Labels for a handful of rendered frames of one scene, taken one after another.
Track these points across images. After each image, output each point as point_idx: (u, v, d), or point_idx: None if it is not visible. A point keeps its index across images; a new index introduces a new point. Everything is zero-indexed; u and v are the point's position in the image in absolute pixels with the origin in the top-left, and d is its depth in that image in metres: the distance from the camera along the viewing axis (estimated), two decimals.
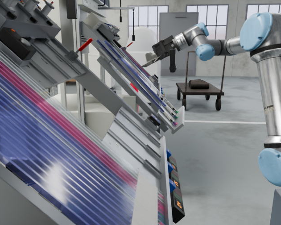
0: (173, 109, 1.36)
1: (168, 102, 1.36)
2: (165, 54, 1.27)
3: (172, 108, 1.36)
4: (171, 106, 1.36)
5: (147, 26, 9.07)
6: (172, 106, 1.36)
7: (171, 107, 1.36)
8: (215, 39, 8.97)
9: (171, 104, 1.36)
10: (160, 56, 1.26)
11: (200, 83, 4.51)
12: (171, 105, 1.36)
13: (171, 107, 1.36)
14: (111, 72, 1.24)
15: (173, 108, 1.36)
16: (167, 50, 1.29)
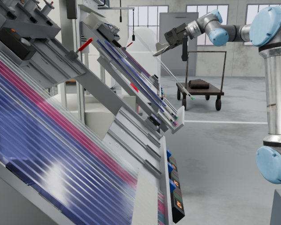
0: (188, 95, 1.33)
1: (183, 89, 1.33)
2: (177, 42, 1.25)
3: (188, 94, 1.33)
4: (188, 92, 1.33)
5: (147, 26, 9.07)
6: (188, 93, 1.33)
7: (187, 93, 1.33)
8: None
9: (186, 90, 1.33)
10: (168, 46, 1.25)
11: (200, 83, 4.51)
12: (187, 92, 1.33)
13: (187, 93, 1.33)
14: (111, 72, 1.24)
15: (189, 94, 1.33)
16: (179, 38, 1.27)
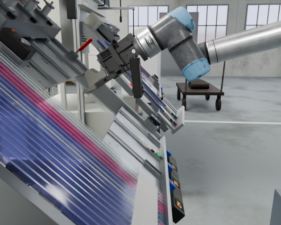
0: (151, 151, 0.80)
1: (142, 141, 0.80)
2: (121, 68, 0.71)
3: (151, 150, 0.80)
4: (149, 147, 0.80)
5: (147, 26, 9.07)
6: (150, 147, 0.80)
7: (148, 148, 0.80)
8: (215, 39, 8.97)
9: (147, 143, 0.80)
10: (107, 76, 0.71)
11: (200, 83, 4.51)
12: (148, 146, 0.80)
13: (149, 149, 0.80)
14: None
15: (152, 150, 0.80)
16: (124, 60, 0.73)
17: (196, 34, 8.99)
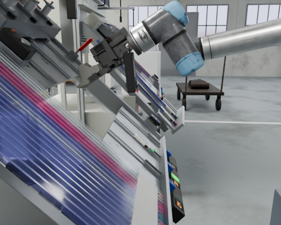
0: (145, 146, 0.80)
1: (136, 137, 0.79)
2: (115, 63, 0.71)
3: (145, 145, 0.80)
4: (143, 142, 0.80)
5: None
6: (143, 143, 0.80)
7: (142, 144, 0.80)
8: None
9: (141, 139, 0.79)
10: (100, 71, 0.71)
11: (200, 83, 4.51)
12: (142, 141, 0.80)
13: (143, 144, 0.80)
14: (111, 72, 1.24)
15: (146, 146, 0.80)
16: (117, 54, 0.73)
17: (196, 34, 8.99)
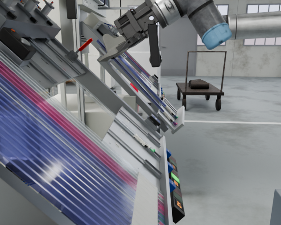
0: (145, 146, 0.80)
1: (136, 137, 0.79)
2: (140, 35, 0.69)
3: (145, 145, 0.80)
4: (143, 142, 0.80)
5: None
6: (143, 143, 0.80)
7: (142, 144, 0.80)
8: None
9: (141, 139, 0.79)
10: (131, 39, 0.67)
11: (200, 83, 4.51)
12: (142, 141, 0.80)
13: (143, 144, 0.80)
14: (111, 72, 1.24)
15: (146, 146, 0.80)
16: (142, 27, 0.71)
17: (196, 34, 8.99)
